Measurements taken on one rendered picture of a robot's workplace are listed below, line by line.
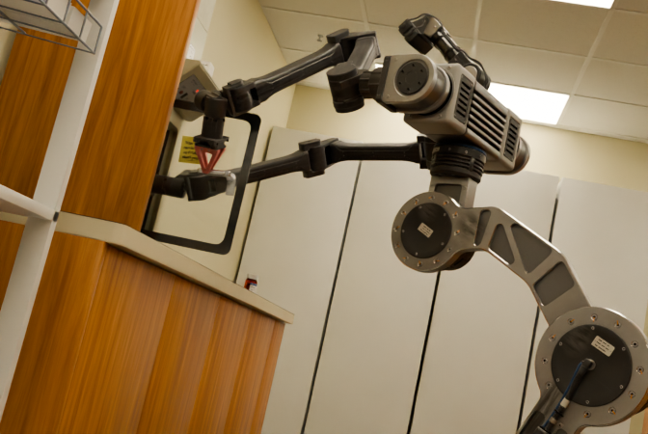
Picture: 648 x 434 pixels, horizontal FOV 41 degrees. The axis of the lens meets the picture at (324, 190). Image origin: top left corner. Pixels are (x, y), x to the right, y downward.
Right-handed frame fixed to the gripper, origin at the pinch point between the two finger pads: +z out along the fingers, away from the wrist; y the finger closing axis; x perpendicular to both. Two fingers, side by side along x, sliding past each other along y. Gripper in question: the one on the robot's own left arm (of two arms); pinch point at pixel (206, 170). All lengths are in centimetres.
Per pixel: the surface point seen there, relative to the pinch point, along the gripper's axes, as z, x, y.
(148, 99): -15.4, -19.4, -0.6
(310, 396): 188, -15, -269
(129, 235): 0, 12, 68
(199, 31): -33, -25, -43
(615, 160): 24, 139, -389
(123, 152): -1.1, -21.7, 5.8
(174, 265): 13.8, 10.4, 40.3
